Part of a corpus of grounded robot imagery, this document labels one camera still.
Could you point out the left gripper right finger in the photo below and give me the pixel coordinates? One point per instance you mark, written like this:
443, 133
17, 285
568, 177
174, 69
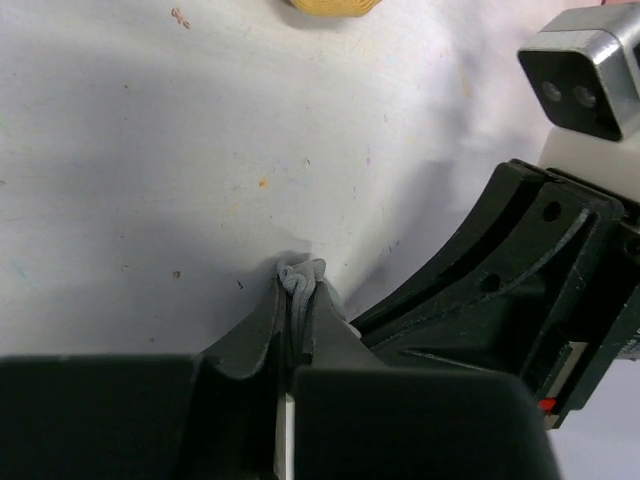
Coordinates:
324, 340

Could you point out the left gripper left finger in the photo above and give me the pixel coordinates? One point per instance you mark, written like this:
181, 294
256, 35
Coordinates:
255, 344

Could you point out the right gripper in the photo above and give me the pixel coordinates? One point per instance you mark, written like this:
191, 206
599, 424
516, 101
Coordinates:
542, 277

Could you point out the grey ankle sock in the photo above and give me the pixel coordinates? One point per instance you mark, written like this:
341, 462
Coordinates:
299, 276

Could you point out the yellow ankle sock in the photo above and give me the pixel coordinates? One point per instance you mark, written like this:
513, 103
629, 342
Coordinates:
335, 8

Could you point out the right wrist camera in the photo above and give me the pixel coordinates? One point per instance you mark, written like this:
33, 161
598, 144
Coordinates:
583, 67

